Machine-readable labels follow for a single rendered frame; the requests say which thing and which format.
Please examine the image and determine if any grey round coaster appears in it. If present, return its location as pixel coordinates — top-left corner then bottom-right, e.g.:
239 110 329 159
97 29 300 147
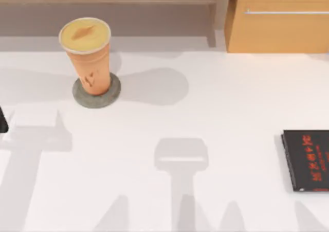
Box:
72 72 122 109

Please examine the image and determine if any orange drink cup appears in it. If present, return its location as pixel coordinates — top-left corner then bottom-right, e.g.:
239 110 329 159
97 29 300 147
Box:
58 17 112 96

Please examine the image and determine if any wooden cupboard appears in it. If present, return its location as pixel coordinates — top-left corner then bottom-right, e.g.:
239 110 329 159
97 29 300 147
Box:
224 0 329 54

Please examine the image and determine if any black book with red lettering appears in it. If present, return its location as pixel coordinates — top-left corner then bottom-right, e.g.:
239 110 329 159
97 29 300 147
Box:
281 130 329 192

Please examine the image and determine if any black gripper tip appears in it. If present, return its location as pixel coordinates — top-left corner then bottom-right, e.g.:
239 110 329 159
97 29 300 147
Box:
0 105 9 134

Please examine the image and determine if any long metal handle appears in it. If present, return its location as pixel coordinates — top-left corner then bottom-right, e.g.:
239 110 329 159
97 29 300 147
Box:
244 9 329 15

